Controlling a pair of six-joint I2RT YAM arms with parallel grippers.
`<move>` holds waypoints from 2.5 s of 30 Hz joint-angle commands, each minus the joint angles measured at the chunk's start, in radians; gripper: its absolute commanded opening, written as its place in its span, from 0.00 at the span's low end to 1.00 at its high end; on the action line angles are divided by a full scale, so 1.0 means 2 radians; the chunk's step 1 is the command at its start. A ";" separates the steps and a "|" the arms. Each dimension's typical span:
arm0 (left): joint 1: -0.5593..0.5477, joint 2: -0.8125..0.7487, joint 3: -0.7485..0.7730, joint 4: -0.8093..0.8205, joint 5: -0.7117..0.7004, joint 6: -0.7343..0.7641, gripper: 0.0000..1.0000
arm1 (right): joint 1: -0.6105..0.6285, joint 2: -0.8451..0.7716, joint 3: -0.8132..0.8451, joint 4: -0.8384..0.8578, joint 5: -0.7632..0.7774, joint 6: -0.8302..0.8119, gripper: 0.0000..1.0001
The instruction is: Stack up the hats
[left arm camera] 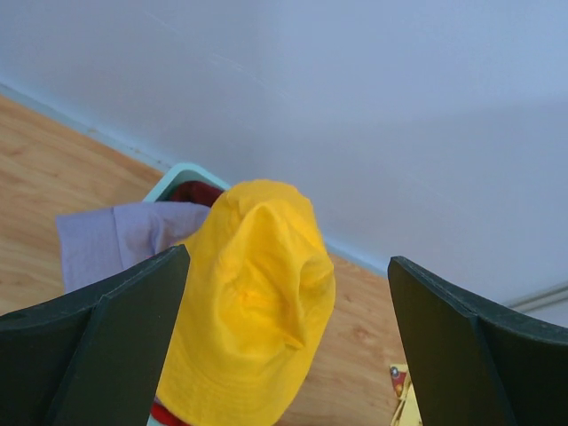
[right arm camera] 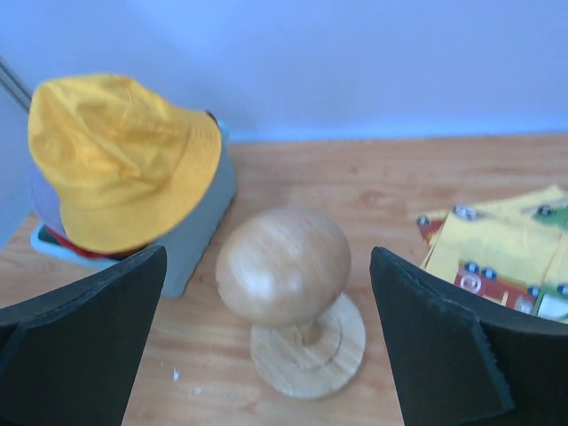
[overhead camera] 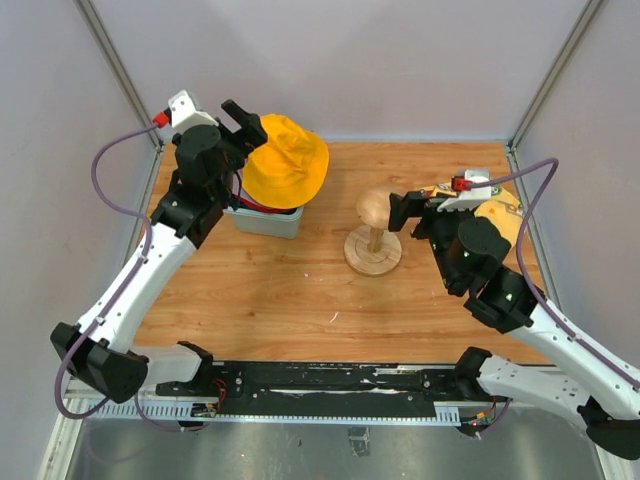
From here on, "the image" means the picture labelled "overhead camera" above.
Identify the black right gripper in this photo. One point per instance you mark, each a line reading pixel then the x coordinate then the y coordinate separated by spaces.
pixel 412 204

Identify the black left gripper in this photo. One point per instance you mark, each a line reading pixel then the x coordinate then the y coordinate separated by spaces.
pixel 252 134

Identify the yellow bucket hat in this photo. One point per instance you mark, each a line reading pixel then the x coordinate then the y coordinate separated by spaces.
pixel 289 170

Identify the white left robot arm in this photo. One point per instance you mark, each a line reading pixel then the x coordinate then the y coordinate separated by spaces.
pixel 98 349

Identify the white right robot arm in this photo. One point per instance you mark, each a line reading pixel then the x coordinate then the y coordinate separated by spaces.
pixel 599 392

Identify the wooden hat stand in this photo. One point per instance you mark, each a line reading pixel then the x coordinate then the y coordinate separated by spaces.
pixel 371 250

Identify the red bucket hat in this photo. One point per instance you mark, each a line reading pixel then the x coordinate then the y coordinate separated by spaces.
pixel 251 205

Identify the yellow cartoon print cloth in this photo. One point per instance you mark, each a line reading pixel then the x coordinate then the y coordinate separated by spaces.
pixel 504 211

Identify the light teal plastic bin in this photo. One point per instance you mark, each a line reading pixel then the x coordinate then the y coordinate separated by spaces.
pixel 277 225

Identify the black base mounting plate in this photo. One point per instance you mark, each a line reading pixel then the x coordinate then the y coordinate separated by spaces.
pixel 323 387

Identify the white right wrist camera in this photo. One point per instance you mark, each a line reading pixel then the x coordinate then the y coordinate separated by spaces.
pixel 461 192

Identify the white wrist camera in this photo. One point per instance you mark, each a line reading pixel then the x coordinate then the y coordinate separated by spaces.
pixel 183 113
pixel 461 192

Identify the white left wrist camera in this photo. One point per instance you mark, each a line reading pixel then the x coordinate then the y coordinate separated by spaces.
pixel 183 113

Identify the grey slotted cable duct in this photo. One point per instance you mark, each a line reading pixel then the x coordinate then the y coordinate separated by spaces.
pixel 194 412

